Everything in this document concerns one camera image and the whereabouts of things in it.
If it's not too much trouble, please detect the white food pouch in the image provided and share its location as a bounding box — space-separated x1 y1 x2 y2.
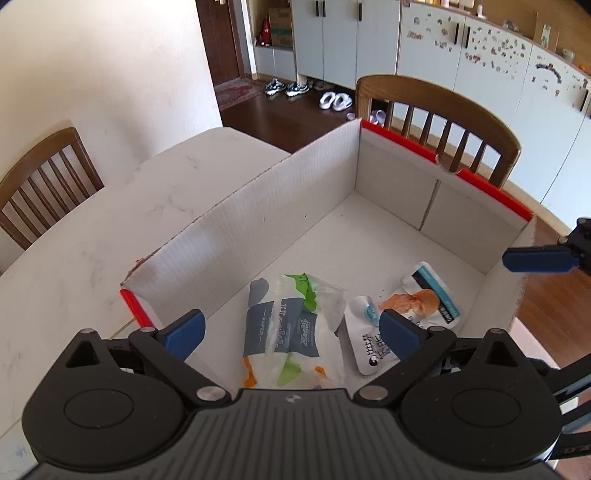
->
344 261 464 376

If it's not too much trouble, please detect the patterned door rug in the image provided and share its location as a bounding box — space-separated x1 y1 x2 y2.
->
215 78 267 112

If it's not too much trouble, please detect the brown wooden chair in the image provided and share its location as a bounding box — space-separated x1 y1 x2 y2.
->
0 127 105 264
355 74 522 190

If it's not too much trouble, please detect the brown cardboard carton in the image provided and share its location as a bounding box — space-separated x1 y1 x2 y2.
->
268 7 294 47

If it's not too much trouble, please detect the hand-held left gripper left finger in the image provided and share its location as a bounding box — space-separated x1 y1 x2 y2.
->
65 309 232 409

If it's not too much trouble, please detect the dark brown door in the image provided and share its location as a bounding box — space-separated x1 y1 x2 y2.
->
196 0 242 91

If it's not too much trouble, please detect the red and white cardboard box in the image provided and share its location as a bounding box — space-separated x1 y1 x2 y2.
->
119 117 539 393

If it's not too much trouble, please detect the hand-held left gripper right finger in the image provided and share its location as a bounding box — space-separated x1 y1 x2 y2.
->
353 308 529 409

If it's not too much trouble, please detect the white tissue packet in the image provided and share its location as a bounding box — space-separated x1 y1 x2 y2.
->
242 273 348 391

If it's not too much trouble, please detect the white low cabinet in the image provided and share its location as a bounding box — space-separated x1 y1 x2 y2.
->
253 44 297 82

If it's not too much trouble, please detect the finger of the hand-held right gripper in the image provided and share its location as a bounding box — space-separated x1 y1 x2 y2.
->
502 219 591 277

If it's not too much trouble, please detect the white tall cabinet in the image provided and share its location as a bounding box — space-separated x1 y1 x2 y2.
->
291 0 403 89

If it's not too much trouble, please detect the white cabinet with stickers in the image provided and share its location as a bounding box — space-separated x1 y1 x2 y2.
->
396 0 591 219

